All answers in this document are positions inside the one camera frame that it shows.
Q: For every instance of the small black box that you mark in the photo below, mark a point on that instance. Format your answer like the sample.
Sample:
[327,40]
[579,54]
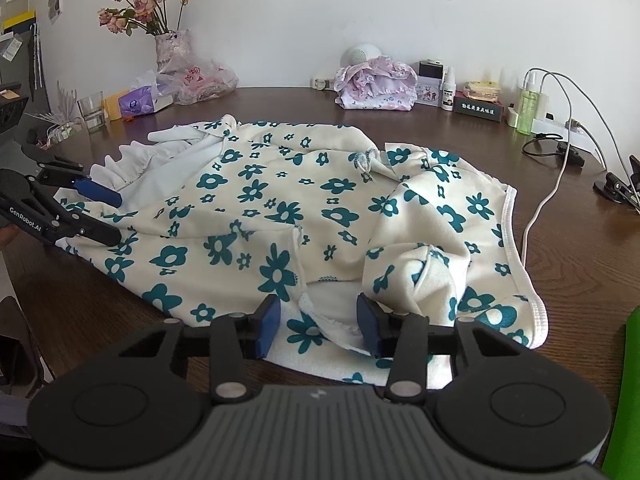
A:
[431,68]

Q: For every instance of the purple tissue pack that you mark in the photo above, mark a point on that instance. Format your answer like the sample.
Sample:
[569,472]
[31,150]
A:
[137,102]

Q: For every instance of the white feathery ornament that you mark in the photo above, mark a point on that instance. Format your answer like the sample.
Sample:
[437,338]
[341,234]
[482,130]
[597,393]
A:
[62,110]

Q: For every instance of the wall poster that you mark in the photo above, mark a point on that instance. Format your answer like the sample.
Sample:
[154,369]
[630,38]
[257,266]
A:
[55,0]

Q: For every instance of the cartoon print box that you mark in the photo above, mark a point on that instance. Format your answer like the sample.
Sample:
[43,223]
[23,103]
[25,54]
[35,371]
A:
[429,92]

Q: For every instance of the pale patterned vase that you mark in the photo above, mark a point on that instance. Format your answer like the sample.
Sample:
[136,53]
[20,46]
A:
[172,50]

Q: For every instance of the yellow pink box stack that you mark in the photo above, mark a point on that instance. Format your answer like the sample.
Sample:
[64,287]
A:
[481,90]

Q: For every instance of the green plastic object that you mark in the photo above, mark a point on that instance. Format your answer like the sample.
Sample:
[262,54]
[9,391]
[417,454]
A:
[625,400]

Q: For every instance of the black clip phone holder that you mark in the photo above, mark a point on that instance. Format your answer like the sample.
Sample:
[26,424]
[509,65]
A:
[617,185]

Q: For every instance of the green spray bottle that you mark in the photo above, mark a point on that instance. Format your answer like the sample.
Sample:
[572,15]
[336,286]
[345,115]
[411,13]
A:
[527,110]

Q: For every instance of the pink floral clothes pile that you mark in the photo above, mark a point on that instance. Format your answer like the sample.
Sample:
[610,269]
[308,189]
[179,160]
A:
[375,85]

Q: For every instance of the white power strip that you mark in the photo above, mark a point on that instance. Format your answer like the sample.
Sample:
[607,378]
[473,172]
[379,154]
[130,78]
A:
[555,126]

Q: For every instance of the white round speaker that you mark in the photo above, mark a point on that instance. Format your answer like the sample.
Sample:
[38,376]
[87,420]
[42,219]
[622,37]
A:
[360,54]

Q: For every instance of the yellow black board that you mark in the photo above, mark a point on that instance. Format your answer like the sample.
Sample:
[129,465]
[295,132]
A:
[17,22]

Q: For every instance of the black lettered box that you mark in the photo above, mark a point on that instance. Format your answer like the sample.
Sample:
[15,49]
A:
[477,109]

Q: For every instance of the small white spray bottle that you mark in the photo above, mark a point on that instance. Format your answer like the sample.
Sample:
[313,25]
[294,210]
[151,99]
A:
[448,92]

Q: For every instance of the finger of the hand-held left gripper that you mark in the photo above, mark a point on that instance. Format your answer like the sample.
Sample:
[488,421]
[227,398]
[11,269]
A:
[100,234]
[102,194]

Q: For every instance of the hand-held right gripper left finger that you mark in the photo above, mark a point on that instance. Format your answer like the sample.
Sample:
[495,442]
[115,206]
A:
[270,325]

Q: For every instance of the white teal floral garment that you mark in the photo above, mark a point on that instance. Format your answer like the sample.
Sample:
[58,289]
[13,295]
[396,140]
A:
[300,185]

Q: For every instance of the clear drinking glass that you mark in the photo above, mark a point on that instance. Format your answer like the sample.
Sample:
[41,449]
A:
[91,112]

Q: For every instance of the clear red print plastic bag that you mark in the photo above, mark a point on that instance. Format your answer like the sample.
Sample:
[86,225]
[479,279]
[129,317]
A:
[210,80]

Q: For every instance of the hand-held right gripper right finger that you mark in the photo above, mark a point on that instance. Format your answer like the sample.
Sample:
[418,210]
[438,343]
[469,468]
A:
[367,325]

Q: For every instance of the white charger block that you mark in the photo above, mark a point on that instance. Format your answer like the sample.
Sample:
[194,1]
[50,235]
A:
[513,116]

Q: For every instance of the dark chair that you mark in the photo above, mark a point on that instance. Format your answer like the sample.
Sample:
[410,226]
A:
[20,345]

